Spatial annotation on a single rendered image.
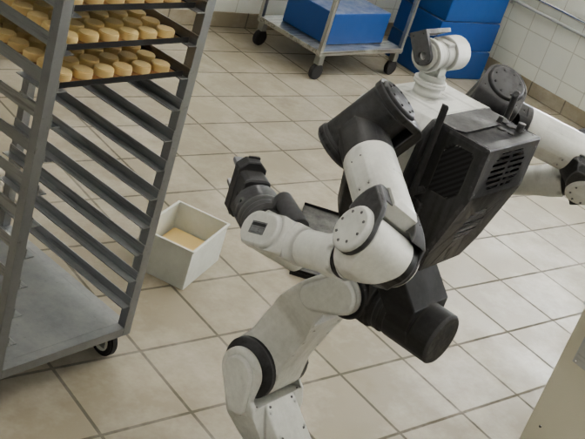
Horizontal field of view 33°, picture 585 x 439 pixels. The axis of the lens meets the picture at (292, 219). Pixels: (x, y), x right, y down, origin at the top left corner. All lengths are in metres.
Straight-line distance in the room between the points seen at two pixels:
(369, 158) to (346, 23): 4.49
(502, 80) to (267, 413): 0.89
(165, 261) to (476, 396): 1.17
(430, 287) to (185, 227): 1.88
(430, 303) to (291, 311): 0.31
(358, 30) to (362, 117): 4.50
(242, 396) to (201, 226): 1.56
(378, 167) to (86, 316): 1.58
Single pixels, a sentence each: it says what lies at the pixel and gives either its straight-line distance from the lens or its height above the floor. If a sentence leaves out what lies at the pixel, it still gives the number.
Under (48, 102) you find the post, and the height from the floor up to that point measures 0.93.
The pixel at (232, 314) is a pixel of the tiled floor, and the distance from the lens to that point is 3.46.
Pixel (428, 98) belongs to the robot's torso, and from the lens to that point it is 1.90.
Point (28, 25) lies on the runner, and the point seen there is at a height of 1.05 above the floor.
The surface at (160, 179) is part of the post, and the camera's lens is 2.74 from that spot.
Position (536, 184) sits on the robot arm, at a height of 1.11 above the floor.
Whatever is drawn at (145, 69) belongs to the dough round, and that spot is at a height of 0.97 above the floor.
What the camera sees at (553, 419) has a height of 0.52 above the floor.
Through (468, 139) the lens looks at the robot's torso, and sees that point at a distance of 1.77.
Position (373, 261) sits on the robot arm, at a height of 1.16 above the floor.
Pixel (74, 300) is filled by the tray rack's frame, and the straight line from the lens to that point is 3.06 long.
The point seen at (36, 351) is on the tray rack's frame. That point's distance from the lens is 2.83.
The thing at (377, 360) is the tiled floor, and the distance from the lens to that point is 3.50.
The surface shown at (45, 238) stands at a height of 0.23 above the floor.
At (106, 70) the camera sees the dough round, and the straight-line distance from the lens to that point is 2.47.
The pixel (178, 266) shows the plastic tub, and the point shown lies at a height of 0.08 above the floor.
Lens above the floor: 1.84
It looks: 26 degrees down
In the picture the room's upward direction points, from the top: 18 degrees clockwise
